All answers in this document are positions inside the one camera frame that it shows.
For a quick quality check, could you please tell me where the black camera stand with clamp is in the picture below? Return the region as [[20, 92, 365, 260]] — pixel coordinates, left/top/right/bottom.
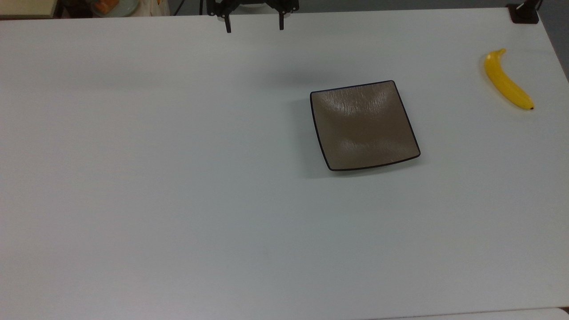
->
[[506, 0, 544, 24]]

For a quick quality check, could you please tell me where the black Franka gripper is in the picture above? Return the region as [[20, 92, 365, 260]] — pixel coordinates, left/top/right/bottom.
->
[[207, 0, 300, 34]]

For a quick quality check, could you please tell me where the beige box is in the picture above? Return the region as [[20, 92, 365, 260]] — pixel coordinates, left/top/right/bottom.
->
[[0, 0, 59, 20]]

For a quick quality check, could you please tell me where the pale bowl with orange food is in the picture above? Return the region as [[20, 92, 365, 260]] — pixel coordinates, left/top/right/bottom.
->
[[91, 0, 140, 18]]

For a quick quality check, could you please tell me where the yellow banana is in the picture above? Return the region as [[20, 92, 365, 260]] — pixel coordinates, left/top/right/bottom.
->
[[484, 48, 535, 111]]

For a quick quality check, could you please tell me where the white plastic bag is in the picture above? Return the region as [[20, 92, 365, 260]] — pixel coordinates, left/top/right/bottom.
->
[[139, 0, 171, 17]]

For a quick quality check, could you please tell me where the square brown ceramic plate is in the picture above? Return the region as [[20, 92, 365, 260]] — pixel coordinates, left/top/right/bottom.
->
[[309, 80, 421, 172]]

